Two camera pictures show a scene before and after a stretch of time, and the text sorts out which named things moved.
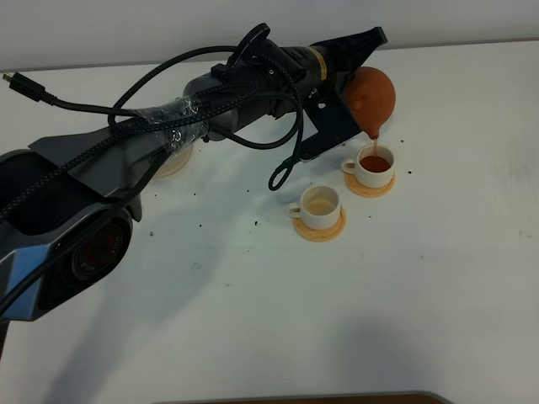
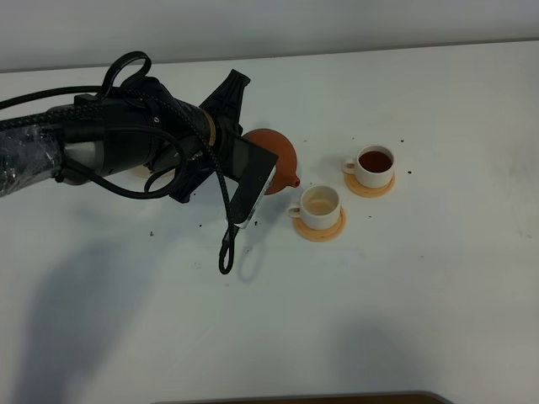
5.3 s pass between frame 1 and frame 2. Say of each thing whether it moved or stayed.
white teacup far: stayed
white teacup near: stayed
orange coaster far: stayed
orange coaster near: stayed
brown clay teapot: moved
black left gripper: moved
